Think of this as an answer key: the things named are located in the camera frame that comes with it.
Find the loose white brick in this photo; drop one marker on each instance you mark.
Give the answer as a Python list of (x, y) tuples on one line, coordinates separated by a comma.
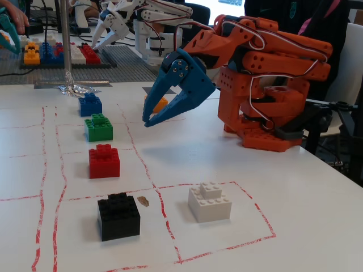
[(51, 39), (23, 38), (36, 40)]

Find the person in dark shirt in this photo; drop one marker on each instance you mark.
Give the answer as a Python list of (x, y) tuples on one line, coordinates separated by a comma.
[(283, 11)]

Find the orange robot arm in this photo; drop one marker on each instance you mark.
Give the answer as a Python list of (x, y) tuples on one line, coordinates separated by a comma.
[(272, 59)]

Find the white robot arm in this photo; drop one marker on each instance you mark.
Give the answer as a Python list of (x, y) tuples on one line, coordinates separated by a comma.
[(145, 31)]

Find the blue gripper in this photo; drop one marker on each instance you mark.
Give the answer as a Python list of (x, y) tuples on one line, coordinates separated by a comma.
[(193, 85)]

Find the person bare hand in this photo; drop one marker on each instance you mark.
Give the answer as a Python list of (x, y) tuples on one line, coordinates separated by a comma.
[(20, 21)]

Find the small red brick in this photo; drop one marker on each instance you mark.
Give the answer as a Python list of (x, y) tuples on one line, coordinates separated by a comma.
[(59, 48)]

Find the bright monitor screen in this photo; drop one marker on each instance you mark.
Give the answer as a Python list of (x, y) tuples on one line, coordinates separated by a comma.
[(227, 11)]

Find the long white brick stack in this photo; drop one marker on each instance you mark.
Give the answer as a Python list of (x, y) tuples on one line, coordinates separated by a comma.
[(78, 55)]

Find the white lego block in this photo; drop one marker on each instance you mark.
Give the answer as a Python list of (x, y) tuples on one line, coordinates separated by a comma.
[(210, 205)]

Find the grey tape marker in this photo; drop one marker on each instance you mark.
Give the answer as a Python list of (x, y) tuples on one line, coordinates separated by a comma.
[(147, 90)]

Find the small orange brick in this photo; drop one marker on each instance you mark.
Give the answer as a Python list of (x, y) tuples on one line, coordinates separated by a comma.
[(4, 39)]

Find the orange lego block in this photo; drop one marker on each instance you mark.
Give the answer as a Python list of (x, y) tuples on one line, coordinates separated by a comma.
[(160, 105)]

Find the black lego block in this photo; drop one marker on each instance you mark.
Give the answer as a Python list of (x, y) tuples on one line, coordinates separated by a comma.
[(119, 219)]

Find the long red brick stack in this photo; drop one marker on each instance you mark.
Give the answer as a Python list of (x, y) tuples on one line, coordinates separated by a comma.
[(91, 55)]

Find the red lego block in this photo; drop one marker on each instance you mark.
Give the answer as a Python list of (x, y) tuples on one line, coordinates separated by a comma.
[(104, 163)]

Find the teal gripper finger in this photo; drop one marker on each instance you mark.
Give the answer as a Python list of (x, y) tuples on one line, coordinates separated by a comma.
[(7, 47), (13, 32)]

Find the long blue brick stack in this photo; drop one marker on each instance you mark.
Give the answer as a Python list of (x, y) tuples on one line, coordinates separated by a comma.
[(49, 55)]

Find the aluminium foil sheet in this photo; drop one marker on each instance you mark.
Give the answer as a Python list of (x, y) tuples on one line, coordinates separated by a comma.
[(74, 89)]

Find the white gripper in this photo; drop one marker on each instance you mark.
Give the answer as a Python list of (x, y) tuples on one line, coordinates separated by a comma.
[(109, 29)]

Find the black table clamp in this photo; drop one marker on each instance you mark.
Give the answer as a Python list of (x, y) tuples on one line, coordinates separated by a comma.
[(326, 119)]

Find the grey lego baseplate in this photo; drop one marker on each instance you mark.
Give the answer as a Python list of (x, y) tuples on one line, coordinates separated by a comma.
[(127, 71)]

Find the long orange brick stack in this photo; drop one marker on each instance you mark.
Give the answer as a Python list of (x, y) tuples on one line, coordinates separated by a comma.
[(31, 55)]

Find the small brown scrap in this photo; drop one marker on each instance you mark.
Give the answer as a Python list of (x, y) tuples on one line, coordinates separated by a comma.
[(143, 201)]

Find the blue lego block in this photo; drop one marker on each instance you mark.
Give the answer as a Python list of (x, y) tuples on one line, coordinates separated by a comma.
[(90, 106)]

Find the foil-based metal rod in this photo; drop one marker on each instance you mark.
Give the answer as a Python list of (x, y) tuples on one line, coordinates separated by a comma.
[(45, 84)]

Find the metal pole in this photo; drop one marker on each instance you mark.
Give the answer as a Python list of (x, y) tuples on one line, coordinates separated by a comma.
[(67, 37)]

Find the green lego block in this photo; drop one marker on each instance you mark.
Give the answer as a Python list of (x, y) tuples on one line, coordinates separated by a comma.
[(97, 129)]

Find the black office chair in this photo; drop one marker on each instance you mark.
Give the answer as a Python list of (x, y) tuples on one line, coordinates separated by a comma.
[(201, 14)]

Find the white chair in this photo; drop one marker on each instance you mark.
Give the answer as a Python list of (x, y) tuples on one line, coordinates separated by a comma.
[(353, 71)]

